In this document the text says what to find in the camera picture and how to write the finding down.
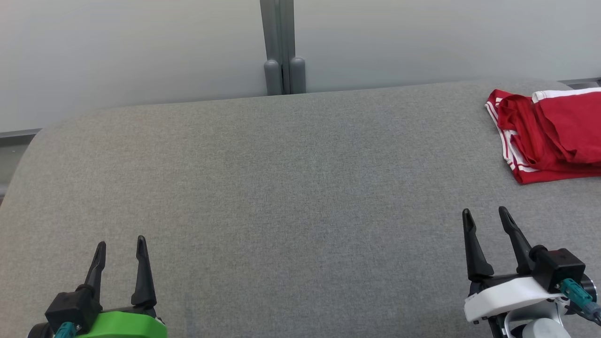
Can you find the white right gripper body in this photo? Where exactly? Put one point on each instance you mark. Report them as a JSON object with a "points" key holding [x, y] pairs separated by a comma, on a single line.
{"points": [[507, 293]]}

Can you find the black right wrist motor cylinder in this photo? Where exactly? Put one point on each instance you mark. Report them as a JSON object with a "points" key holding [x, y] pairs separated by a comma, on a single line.
{"points": [[589, 288]]}

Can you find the grey metal partition post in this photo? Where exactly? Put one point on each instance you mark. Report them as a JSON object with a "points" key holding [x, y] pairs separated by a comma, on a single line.
{"points": [[281, 47]]}

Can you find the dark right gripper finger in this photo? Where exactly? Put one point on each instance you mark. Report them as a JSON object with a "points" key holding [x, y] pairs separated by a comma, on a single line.
{"points": [[476, 256], [520, 249]]}

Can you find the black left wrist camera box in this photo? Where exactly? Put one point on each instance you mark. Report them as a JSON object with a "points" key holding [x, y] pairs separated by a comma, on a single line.
{"points": [[73, 307]]}

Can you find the black wrist motor cylinder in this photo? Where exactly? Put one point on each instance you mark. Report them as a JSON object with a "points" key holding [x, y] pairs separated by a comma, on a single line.
{"points": [[589, 288], [37, 331]]}

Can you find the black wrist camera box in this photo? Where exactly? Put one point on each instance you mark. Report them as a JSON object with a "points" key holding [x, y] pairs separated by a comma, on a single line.
{"points": [[73, 307], [558, 267]]}

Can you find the red shorts with white trim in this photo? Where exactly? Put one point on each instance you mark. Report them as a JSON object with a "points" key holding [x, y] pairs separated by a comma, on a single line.
{"points": [[563, 126]]}

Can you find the black left wrist motor cylinder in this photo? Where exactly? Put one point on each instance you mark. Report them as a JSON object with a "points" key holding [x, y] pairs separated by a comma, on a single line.
{"points": [[37, 331]]}

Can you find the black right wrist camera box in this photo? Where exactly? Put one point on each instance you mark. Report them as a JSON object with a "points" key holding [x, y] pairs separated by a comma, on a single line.
{"points": [[558, 267]]}

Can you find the red white striped-collar shirt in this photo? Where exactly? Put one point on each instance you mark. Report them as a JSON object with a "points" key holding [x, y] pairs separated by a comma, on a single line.
{"points": [[544, 173]]}

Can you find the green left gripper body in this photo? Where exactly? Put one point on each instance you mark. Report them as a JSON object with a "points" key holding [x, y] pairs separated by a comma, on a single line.
{"points": [[127, 326]]}

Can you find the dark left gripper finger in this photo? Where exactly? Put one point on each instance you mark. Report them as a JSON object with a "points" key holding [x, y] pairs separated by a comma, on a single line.
{"points": [[143, 281], [97, 270]]}

